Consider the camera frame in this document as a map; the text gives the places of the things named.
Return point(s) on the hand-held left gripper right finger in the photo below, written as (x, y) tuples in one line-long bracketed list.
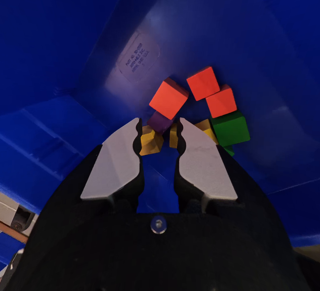
[(202, 168)]

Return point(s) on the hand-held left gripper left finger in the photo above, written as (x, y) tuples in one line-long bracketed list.
[(112, 165)]

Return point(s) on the yellow wooden cube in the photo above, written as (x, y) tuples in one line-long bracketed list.
[(173, 135), (206, 127), (150, 140)]

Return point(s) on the purple wooden cube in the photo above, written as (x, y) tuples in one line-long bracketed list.
[(160, 122)]

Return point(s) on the blue plastic bin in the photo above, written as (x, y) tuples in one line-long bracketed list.
[(225, 20)]

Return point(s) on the green wooden cube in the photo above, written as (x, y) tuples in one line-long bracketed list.
[(229, 150), (230, 129)]

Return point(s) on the red wooden cube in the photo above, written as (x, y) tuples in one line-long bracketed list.
[(202, 83), (168, 100), (221, 103)]

